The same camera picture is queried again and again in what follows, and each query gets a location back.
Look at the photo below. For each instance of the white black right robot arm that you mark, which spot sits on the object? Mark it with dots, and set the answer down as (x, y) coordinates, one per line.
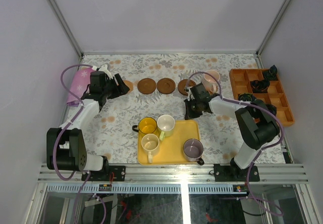
(258, 126)

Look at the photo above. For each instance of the cream ceramic mug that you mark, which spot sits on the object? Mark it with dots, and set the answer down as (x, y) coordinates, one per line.
(151, 145)

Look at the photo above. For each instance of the pink folded cloth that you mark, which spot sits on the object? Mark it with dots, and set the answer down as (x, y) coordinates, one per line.
(79, 84)

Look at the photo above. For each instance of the aluminium front frame rail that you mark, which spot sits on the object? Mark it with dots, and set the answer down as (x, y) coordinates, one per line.
(195, 174)

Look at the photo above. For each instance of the pink ceramic mug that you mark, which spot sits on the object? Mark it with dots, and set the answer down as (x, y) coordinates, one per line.
(208, 79)

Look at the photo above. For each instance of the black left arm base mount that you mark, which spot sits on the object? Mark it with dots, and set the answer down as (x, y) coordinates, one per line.
(109, 173)

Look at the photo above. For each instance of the brown wooden coaster left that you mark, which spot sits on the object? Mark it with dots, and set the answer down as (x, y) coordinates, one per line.
(146, 86)

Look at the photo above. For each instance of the rolled tie with yellow pattern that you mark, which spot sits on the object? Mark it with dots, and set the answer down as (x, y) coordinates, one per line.
(246, 97)

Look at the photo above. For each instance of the rolled tie with orange pattern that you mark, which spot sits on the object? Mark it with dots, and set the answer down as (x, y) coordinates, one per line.
(260, 86)

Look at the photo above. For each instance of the brown wooden coaster middle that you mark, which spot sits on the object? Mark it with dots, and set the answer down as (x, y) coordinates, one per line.
(166, 85)

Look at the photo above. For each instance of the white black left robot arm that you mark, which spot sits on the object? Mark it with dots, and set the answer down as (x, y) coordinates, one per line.
(65, 145)

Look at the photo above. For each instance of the white mug green handle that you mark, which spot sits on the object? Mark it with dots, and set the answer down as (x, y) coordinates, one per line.
(166, 125)

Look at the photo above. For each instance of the floral patterned tablecloth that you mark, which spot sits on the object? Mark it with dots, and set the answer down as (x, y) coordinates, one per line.
(110, 133)

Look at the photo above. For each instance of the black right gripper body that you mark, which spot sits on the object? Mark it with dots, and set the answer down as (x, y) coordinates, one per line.
(193, 109)

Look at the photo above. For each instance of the brown wooden coaster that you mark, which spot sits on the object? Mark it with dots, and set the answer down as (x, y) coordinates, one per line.
(146, 86)
(166, 85)
(182, 85)

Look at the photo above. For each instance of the brown wooden coaster right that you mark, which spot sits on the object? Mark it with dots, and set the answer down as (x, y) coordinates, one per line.
(182, 85)

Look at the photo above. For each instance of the woven rattan coaster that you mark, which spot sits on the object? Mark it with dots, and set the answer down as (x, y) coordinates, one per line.
(212, 90)
(129, 84)

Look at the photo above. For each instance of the yellow plastic tray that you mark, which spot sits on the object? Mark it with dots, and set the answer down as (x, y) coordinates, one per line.
(171, 149)

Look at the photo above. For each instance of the orange wooden divided organizer box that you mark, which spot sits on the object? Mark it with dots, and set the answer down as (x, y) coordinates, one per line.
(240, 81)

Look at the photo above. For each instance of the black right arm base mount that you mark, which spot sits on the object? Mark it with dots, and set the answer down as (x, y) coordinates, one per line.
(228, 173)

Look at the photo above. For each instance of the purple mug black handle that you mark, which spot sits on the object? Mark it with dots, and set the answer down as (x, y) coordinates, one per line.
(193, 151)

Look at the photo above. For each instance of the yellow glass mug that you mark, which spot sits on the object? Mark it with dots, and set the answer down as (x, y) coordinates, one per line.
(146, 126)

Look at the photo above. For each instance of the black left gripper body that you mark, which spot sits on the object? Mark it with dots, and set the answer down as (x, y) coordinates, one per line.
(116, 85)

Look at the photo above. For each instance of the rolled dark speckled tie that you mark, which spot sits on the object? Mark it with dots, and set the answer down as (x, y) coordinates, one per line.
(272, 109)

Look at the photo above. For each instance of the rolled dark green tie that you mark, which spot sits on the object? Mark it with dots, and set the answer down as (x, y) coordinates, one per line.
(271, 73)

